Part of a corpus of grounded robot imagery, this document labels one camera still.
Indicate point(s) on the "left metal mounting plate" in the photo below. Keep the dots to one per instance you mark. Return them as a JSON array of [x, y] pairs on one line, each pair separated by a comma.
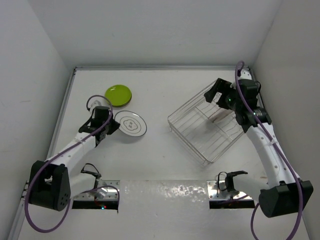
[[103, 190]]

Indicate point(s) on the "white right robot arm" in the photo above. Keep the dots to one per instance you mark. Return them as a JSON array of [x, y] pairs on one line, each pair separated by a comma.
[[284, 193]]

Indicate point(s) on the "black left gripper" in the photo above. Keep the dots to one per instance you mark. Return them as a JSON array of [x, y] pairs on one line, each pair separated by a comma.
[[114, 126]]

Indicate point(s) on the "back aluminium frame rail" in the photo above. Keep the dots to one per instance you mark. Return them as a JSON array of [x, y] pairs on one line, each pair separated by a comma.
[[152, 67]]

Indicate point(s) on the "left aluminium frame rail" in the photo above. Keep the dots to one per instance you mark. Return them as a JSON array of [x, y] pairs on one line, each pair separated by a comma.
[[20, 212]]

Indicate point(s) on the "white plate with red rim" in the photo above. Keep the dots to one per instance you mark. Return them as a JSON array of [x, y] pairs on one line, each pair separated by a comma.
[[219, 117]]

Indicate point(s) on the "metal mounting plate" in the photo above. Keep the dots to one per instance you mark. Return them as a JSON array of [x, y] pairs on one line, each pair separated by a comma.
[[103, 190], [217, 193]]

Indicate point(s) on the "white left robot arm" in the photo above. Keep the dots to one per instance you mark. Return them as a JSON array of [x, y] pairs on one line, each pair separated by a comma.
[[50, 183]]

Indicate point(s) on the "white plate black rings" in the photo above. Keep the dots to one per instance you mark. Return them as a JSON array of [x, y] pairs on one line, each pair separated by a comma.
[[131, 123]]

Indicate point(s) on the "lime green plate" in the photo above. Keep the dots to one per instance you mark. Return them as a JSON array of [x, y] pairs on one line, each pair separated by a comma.
[[119, 95]]

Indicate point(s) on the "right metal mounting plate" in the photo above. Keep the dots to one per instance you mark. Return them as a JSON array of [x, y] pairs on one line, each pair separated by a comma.
[[217, 193]]

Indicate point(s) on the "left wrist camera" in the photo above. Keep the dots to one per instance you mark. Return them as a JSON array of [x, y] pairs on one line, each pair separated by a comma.
[[93, 105]]

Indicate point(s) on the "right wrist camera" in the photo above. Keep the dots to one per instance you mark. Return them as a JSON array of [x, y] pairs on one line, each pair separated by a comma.
[[244, 74]]

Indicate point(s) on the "wire dish rack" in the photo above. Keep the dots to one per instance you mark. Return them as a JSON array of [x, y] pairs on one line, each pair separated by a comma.
[[205, 140]]

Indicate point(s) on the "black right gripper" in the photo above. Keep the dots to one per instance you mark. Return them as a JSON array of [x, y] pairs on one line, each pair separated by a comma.
[[220, 85]]

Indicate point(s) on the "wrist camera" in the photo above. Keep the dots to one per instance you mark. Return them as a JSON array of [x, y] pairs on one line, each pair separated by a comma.
[[93, 105], [244, 74]]

